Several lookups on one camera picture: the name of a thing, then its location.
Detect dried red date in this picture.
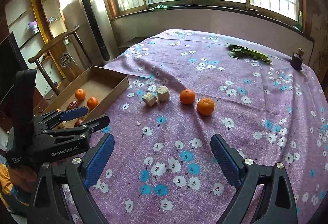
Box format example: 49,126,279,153
74,119,83,127
66,101,78,110

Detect large front orange tangerine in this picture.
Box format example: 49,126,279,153
87,96,98,110

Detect white yam chunk back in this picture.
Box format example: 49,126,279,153
157,86,170,103

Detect large white yam chunk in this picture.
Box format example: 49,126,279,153
58,121,66,129

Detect cardboard box tray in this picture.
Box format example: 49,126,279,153
43,66,129,122

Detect wooden chair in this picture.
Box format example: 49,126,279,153
28,24,92,95

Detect purple plush toy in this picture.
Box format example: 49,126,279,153
28,21,40,34

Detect purple floral tablecloth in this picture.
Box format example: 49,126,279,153
90,29,327,223

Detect tall standing air conditioner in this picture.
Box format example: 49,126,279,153
78,0,120,67

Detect dark small jar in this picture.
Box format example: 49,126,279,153
290,48,304,71

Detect green cloth on sill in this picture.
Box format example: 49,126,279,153
152,4,169,12

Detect green leafy vegetable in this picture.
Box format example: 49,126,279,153
227,44,271,64

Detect green bottle on sill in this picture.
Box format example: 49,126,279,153
298,11,303,31

